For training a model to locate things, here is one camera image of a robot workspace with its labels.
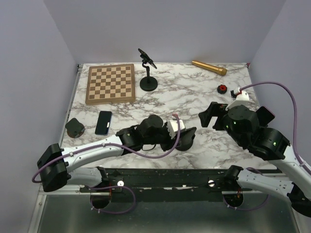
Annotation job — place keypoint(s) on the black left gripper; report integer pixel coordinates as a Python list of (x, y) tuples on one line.
[(170, 141)]

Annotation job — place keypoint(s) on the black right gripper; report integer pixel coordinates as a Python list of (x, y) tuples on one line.
[(215, 108)]

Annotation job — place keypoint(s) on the black phone stand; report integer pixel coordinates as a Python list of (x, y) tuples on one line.
[(148, 83), (185, 145)]

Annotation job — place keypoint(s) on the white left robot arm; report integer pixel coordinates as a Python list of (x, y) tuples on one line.
[(152, 138)]

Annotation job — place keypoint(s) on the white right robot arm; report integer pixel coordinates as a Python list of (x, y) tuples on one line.
[(249, 129)]

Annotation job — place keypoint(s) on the black phone red case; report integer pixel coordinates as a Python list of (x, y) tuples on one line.
[(265, 116)]

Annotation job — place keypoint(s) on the black phone blue edge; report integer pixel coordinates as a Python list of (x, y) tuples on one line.
[(103, 123)]

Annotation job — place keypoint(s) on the black red knob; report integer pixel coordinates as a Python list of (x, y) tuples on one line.
[(221, 89)]

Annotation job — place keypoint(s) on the gold cylinder tube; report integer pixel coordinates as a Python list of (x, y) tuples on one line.
[(218, 70)]

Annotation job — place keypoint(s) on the wooden chessboard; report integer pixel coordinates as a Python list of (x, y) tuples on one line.
[(110, 84)]

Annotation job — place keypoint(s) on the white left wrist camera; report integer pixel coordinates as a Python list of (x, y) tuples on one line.
[(173, 127)]

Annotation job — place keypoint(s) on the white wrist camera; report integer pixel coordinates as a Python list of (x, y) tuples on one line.
[(173, 127), (240, 97)]

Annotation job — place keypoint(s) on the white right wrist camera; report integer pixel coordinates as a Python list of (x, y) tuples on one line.
[(240, 97)]

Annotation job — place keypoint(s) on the black mounting rail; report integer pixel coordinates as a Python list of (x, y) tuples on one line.
[(162, 185)]

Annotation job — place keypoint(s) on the small black dark mount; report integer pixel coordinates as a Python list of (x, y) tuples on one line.
[(74, 128)]

